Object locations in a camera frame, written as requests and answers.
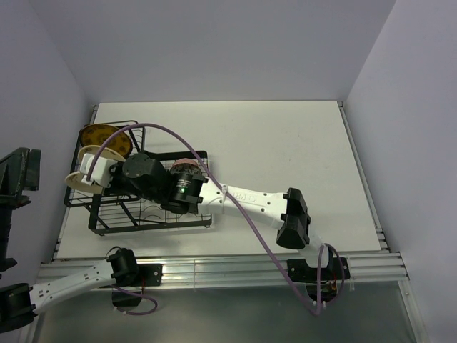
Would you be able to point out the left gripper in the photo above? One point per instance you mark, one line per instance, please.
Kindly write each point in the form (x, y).
(19, 170)

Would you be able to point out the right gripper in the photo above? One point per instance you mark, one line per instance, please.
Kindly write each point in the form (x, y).
(115, 172)

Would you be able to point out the cream plate with flowers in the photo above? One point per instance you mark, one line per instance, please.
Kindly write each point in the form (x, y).
(108, 156)

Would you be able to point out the patterned ceramic bowl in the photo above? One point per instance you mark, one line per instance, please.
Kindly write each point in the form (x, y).
(188, 166)

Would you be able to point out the cream plate with branch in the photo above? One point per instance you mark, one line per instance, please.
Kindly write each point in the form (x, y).
(75, 181)

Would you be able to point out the yellow black patterned plate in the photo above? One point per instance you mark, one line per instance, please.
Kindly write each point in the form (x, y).
(97, 134)

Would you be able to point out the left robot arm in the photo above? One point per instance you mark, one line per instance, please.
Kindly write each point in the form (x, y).
(22, 302)

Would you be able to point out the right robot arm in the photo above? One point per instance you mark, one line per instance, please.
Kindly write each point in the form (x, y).
(184, 189)

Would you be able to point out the black wire dish rack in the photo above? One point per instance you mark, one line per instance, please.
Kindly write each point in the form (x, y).
(122, 214)

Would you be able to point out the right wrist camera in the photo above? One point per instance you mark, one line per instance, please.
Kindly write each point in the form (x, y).
(100, 174)

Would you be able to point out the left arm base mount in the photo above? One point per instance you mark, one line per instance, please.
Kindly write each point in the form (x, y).
(128, 297)

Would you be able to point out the aluminium table edge rail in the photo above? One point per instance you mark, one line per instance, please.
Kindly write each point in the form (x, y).
(257, 271)

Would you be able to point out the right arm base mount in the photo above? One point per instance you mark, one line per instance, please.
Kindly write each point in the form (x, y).
(335, 271)

